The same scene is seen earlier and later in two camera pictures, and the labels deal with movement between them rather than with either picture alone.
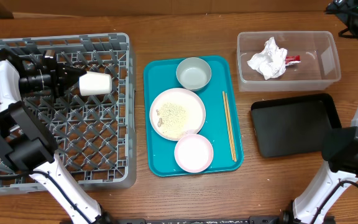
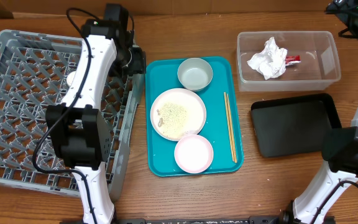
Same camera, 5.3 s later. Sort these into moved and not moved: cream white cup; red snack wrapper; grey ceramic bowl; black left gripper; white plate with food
Moved: cream white cup; black left gripper
Not moved: white plate with food; red snack wrapper; grey ceramic bowl
